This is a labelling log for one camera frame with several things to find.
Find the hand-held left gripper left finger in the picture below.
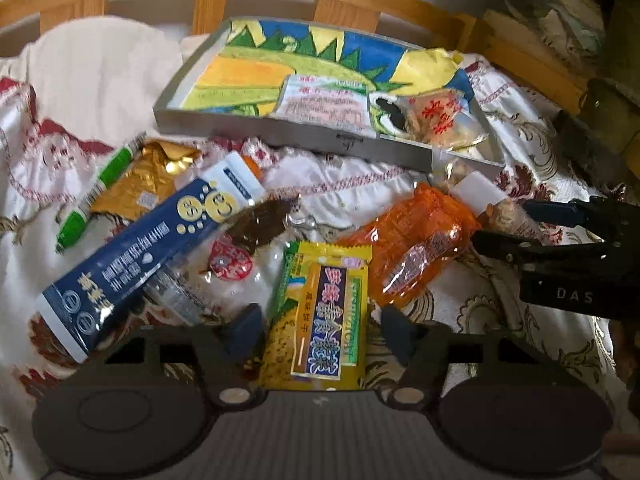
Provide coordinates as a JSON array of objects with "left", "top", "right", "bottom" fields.
[{"left": 104, "top": 304, "right": 267, "bottom": 409}]

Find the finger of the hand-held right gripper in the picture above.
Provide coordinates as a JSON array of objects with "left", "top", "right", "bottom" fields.
[
  {"left": 471, "top": 229, "right": 617, "bottom": 275},
  {"left": 520, "top": 197, "right": 626, "bottom": 243}
]

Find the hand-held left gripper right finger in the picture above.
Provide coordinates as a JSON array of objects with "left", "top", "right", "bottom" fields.
[{"left": 380, "top": 305, "right": 527, "bottom": 409}]

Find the clear nut bar packet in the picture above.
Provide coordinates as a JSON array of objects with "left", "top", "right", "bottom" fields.
[{"left": 434, "top": 157, "right": 543, "bottom": 242}]

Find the clear packet with brown snack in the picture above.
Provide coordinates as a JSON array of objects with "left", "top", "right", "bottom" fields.
[{"left": 145, "top": 198, "right": 311, "bottom": 327}]

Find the yellow snack packet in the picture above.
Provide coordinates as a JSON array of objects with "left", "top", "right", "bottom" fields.
[{"left": 259, "top": 239, "right": 374, "bottom": 392}]

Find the orange snack packet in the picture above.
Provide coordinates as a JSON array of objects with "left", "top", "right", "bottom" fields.
[{"left": 344, "top": 182, "right": 482, "bottom": 309}]

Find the navy blue box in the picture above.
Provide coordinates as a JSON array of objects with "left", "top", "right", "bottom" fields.
[{"left": 41, "top": 152, "right": 266, "bottom": 364}]

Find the grey tray box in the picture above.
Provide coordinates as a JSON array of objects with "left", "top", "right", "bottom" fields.
[{"left": 152, "top": 16, "right": 506, "bottom": 181}]

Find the person's right forearm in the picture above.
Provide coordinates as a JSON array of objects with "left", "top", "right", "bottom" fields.
[{"left": 606, "top": 317, "right": 640, "bottom": 392}]

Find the dark cloth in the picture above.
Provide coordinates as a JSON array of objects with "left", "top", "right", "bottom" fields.
[{"left": 554, "top": 74, "right": 640, "bottom": 202}]

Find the clear packet with red print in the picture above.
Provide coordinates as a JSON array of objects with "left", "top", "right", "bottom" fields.
[{"left": 405, "top": 89, "right": 490, "bottom": 150}]

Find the gold foil packet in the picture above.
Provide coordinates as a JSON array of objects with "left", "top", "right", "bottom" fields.
[{"left": 90, "top": 140, "right": 202, "bottom": 224}]

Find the green white sausage stick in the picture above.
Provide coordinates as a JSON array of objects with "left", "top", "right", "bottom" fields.
[{"left": 56, "top": 132, "right": 149, "bottom": 254}]

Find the leaf patterned cloth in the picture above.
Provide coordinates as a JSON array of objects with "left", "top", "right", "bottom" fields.
[{"left": 487, "top": 0, "right": 640, "bottom": 63}]

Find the white pink printed packet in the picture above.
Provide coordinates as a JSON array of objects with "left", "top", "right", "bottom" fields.
[{"left": 272, "top": 74, "right": 372, "bottom": 128}]

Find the colourful drawing paper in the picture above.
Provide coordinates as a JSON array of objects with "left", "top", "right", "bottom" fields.
[{"left": 182, "top": 20, "right": 476, "bottom": 131}]

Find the floral satin blanket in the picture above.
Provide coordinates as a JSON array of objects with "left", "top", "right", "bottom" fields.
[{"left": 0, "top": 50, "right": 640, "bottom": 480}]

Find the white pillow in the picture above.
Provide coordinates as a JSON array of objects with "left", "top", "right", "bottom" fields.
[{"left": 20, "top": 19, "right": 193, "bottom": 128}]

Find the wooden bed rail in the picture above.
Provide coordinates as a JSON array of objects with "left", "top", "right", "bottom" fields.
[{"left": 0, "top": 0, "right": 590, "bottom": 112}]

